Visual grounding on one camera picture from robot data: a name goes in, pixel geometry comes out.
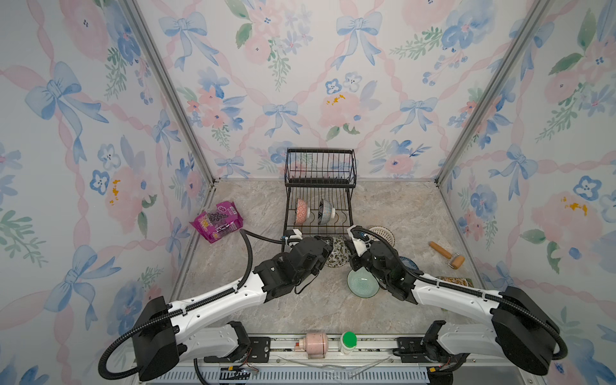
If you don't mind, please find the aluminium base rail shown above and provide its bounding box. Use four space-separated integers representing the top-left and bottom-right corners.
122 331 547 385

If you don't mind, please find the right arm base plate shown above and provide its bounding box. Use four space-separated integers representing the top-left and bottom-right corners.
392 336 468 364

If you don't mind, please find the wooden roller tool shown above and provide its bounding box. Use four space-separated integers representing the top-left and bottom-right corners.
428 241 466 270

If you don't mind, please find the dark blue striped bowl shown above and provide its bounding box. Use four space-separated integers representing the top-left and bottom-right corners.
318 199 335 226

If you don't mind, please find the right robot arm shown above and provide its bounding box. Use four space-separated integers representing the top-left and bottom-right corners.
347 226 569 375

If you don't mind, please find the brown white lattice bowl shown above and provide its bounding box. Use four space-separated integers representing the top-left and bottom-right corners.
369 226 396 246

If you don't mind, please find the blue patterned bowl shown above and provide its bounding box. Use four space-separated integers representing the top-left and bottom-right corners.
399 257 419 271

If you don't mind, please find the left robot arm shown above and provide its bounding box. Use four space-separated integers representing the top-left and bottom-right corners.
98 230 333 382

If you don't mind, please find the black two-tier dish rack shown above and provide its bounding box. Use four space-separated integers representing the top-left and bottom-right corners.
283 148 357 238

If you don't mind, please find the light green bowl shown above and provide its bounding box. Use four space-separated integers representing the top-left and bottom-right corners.
347 268 380 298

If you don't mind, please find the red patterned bowl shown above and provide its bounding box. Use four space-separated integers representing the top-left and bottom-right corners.
295 198 311 226

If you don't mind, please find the pink cup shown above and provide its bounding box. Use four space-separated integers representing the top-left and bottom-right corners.
295 332 329 359

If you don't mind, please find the grey floral patterned bowl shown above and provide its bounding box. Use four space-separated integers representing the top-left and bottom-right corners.
326 236 351 269

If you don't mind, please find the green lid bottle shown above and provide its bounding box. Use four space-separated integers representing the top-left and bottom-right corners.
339 331 358 355

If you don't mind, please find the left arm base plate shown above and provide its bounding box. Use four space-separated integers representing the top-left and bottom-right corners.
204 336 272 364

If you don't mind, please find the orange food packet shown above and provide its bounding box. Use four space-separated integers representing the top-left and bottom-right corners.
439 276 474 288

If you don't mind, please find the purple snack bag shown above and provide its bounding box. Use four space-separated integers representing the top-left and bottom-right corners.
191 201 243 244

